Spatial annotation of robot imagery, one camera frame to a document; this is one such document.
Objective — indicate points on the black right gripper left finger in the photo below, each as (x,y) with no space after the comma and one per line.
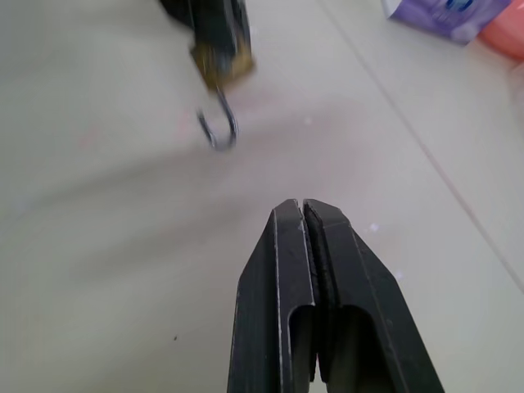
(262,311)

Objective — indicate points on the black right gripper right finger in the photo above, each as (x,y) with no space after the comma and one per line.
(368,327)

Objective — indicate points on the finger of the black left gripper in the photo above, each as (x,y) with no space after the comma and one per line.
(176,10)
(215,20)

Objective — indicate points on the brass padlock with steel shackle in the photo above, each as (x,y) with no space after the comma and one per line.
(237,61)

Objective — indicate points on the purple printed carton box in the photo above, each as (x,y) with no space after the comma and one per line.
(434,16)

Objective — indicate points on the pink plastic container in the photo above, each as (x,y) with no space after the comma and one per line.
(505,30)

